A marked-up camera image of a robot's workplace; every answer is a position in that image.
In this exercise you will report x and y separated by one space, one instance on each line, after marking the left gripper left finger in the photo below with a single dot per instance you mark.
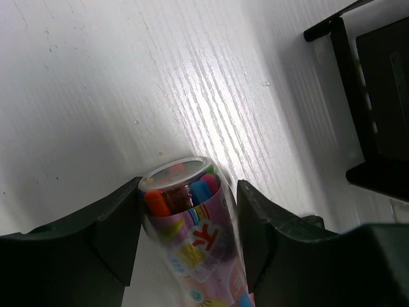
83 259

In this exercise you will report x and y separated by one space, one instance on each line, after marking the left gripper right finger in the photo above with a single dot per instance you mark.
292 262

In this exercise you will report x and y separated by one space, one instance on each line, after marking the black pen holder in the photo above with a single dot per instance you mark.
375 82

